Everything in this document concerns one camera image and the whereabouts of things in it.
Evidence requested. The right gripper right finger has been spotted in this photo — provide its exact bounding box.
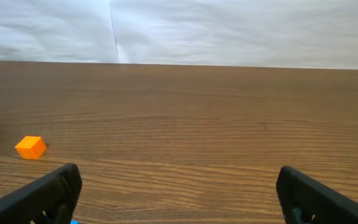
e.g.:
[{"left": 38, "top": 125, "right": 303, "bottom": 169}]
[{"left": 275, "top": 165, "right": 358, "bottom": 224}]

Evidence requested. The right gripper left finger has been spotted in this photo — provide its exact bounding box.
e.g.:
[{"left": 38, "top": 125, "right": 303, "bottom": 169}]
[{"left": 0, "top": 162, "right": 83, "bottom": 224}]

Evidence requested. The orange cube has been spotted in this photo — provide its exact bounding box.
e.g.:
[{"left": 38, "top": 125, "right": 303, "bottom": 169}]
[{"left": 14, "top": 135, "right": 48, "bottom": 161}]

